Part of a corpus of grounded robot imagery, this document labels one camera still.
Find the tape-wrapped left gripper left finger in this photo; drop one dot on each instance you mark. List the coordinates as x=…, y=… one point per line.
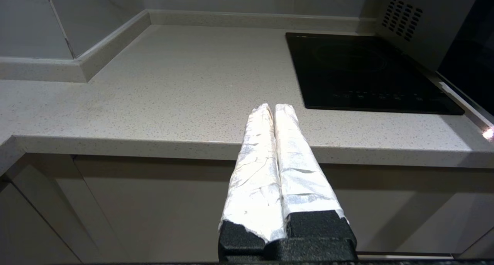
x=254, y=180

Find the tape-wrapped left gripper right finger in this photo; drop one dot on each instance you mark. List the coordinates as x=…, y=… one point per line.
x=301, y=180

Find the microwave door with dark glass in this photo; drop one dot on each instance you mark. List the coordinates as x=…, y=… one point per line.
x=471, y=60

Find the silver Panasonic microwave oven body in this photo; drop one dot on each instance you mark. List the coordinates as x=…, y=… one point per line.
x=420, y=29

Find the grey cabinet door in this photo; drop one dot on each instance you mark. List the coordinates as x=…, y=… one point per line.
x=166, y=203
x=405, y=207

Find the black induction cooktop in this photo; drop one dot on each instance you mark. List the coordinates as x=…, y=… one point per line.
x=362, y=75

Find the grey angled cabinet panel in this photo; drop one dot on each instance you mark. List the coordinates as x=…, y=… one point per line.
x=46, y=203

